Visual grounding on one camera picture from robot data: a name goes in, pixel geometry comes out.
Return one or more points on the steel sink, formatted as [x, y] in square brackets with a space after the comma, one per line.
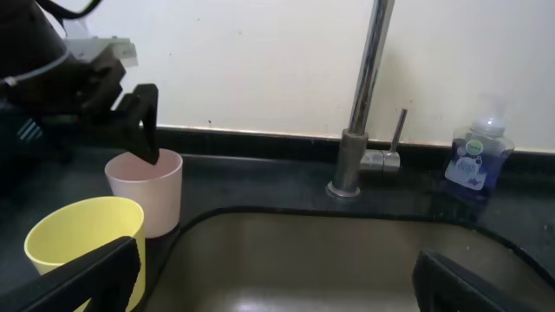
[303, 260]

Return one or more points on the steel tap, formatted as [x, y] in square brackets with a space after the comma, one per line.
[368, 65]

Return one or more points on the pink cup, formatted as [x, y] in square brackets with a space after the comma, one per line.
[147, 195]

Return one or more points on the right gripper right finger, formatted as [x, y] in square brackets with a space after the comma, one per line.
[451, 286]

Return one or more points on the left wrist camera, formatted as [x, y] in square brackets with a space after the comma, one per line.
[99, 48]

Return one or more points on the blue soap bottle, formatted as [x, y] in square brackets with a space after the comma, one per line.
[472, 164]

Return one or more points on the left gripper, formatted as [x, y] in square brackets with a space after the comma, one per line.
[86, 99]

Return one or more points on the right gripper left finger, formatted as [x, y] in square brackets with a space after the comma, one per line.
[86, 273]

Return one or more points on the yellow cup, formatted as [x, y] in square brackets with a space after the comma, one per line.
[78, 229]

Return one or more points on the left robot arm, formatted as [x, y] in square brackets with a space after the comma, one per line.
[26, 34]

